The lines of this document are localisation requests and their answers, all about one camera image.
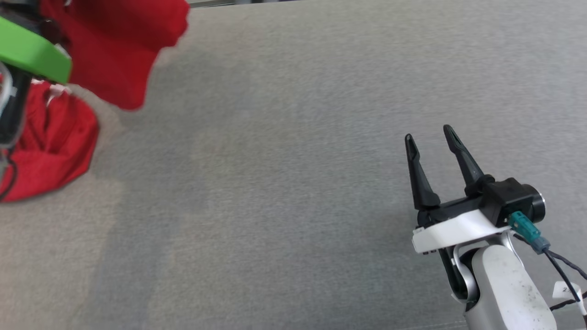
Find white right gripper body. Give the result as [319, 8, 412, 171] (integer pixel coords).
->
[412, 197, 512, 254]

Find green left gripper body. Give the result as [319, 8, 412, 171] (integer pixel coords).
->
[0, 15, 72, 84]

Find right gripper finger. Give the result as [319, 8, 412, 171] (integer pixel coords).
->
[404, 134, 441, 211]
[443, 125, 494, 198]

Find red basketball jersey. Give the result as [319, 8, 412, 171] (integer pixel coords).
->
[39, 0, 191, 111]

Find red white-striped shorts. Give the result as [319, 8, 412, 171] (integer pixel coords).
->
[0, 80, 100, 203]

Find grey fabric sofa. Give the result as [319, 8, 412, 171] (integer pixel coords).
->
[0, 0, 587, 330]

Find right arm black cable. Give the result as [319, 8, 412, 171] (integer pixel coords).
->
[508, 211, 587, 319]

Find white cable label tag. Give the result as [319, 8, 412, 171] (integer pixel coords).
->
[552, 281, 584, 304]

